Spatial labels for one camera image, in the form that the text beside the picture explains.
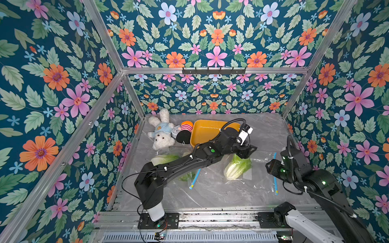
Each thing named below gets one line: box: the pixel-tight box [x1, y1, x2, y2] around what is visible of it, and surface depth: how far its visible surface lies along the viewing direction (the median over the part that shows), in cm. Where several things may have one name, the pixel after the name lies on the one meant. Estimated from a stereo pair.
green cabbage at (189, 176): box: [178, 171, 197, 182], surface depth 82 cm
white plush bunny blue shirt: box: [147, 108, 176, 151], surface depth 101 cm
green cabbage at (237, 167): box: [224, 153, 252, 180], surface depth 85 cm
